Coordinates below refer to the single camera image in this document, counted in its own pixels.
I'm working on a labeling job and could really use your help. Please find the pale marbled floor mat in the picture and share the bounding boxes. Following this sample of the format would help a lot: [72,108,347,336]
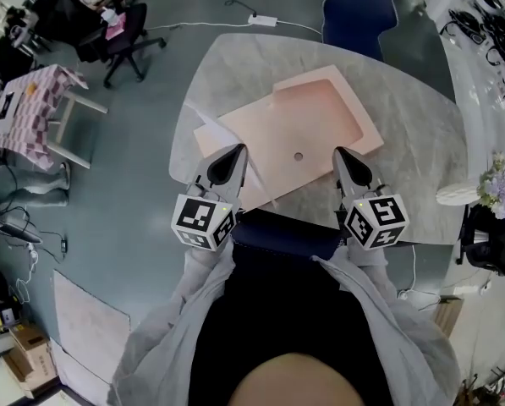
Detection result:
[51,268,131,397]

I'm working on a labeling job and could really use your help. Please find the table with checked pink cloth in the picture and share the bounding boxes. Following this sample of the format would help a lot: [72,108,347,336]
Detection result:
[0,63,109,171]

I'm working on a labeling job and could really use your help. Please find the person's right forearm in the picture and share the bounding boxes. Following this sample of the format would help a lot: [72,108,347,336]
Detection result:
[310,243,463,406]

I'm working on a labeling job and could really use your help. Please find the long white power strip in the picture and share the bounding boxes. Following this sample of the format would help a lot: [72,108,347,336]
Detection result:
[247,14,278,28]

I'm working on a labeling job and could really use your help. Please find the blue upholstered chair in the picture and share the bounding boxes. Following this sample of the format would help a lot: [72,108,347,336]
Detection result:
[230,208,350,261]
[322,0,399,63]

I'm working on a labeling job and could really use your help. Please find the white power cable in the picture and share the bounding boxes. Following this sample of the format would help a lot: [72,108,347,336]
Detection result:
[398,243,442,308]

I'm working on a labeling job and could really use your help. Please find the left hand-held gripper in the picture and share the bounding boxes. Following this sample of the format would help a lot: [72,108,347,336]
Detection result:
[170,143,249,252]

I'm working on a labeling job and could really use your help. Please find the person's left forearm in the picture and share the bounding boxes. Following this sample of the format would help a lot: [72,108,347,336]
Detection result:
[107,239,236,406]

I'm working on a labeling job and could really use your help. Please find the grey marble table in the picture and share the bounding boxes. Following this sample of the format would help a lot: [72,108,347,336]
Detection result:
[167,32,471,247]

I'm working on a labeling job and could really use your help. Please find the bunch of pale flowers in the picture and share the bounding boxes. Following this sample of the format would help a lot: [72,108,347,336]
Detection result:
[475,150,505,222]

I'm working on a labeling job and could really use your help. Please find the person's black clothes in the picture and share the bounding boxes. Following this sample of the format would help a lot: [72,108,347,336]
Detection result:
[188,243,395,406]

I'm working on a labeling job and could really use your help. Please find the white ribbed vase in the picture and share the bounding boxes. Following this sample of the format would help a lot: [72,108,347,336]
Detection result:
[436,179,484,206]

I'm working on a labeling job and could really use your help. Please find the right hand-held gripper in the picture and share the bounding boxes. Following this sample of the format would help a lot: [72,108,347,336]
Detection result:
[334,145,407,251]

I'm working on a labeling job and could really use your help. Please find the cardboard box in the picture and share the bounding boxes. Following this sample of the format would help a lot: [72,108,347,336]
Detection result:
[2,323,58,399]

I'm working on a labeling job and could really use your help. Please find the person's chin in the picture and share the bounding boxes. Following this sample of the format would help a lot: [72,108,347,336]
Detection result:
[226,352,363,406]

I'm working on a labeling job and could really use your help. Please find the pink tissue box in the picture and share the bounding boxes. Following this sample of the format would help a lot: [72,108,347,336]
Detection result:
[104,13,129,41]

